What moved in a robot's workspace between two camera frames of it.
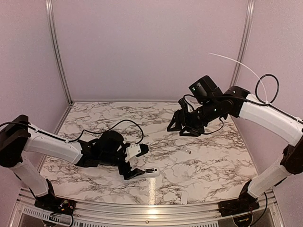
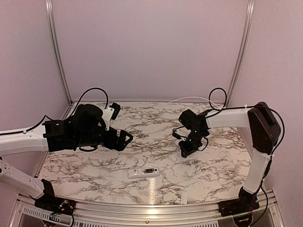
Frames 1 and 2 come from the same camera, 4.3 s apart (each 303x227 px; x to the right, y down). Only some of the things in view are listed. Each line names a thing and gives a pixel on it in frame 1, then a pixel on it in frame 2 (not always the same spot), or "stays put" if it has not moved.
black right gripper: (181, 116) to (188, 150)
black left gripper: (136, 172) to (121, 144)
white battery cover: (184, 197) stays put
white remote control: (149, 172) stays put
